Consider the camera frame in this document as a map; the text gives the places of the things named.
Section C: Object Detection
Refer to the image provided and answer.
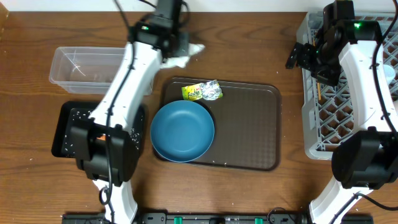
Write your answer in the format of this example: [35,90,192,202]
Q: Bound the wooden chopstick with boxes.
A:
[313,37,322,100]

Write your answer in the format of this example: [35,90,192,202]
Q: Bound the white tissue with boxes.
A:
[160,44,205,69]

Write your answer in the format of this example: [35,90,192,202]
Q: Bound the yellow snack wrapper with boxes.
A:
[182,80,223,101]

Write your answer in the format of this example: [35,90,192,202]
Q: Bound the dark blue plate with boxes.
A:
[150,100,215,163]

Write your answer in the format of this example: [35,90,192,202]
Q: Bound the pile of white rice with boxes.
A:
[52,106,145,158]

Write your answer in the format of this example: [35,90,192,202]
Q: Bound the orange carrot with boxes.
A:
[97,134,106,141]

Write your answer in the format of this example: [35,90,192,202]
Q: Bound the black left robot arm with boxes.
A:
[67,0,190,223]

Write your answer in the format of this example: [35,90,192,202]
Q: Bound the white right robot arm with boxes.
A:
[285,1,397,223]

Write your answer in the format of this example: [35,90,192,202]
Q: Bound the grey dishwasher rack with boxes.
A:
[296,12,397,160]

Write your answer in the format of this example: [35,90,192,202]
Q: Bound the light blue cup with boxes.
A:
[384,65,396,85]

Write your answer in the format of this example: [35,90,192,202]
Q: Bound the brown serving tray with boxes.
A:
[160,77,281,171]

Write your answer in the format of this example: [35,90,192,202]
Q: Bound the clear plastic bin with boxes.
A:
[49,47,131,95]

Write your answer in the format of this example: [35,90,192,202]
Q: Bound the black plastic bin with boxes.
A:
[51,101,146,158]

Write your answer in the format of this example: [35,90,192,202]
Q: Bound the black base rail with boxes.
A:
[61,213,374,224]

